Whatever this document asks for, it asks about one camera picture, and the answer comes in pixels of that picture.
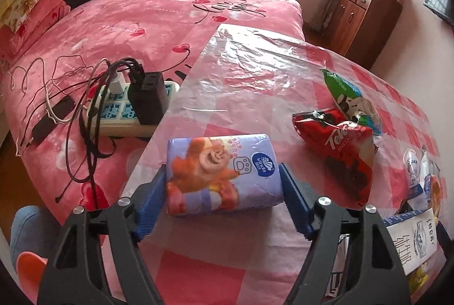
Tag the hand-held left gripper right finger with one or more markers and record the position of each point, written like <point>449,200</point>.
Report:
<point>296,202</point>

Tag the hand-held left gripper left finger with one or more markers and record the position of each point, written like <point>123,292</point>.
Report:
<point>150,200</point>

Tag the red snack bag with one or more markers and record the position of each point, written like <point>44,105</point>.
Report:
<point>340,149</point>

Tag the purple bear print tissue pack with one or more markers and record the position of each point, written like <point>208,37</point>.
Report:
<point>220,177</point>

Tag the blue green rabbit snack bag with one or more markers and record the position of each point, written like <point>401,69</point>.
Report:
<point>342,87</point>

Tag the white blue power strip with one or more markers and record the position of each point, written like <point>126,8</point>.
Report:
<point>115,111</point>

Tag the pink checked tablecloth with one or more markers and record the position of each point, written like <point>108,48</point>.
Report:
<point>220,273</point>

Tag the black power adapter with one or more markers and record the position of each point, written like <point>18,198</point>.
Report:
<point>149,99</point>

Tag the white plug charger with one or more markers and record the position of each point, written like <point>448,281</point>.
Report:
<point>116,85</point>

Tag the person's blue jeans leg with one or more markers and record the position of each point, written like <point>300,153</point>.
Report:
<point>32,227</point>

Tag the flat black device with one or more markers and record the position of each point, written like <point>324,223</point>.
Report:
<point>53,118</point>

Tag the clear plastic sheet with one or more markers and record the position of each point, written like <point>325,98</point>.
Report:
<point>248,78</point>

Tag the orange slipper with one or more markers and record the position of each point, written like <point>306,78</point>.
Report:
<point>30,273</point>

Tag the pink heart print bed blanket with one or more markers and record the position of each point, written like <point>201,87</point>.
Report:
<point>142,14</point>

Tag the brown wooden cabinet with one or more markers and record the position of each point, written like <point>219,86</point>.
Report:
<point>361,21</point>

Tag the folded pink blanket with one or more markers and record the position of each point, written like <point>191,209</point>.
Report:
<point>35,14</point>

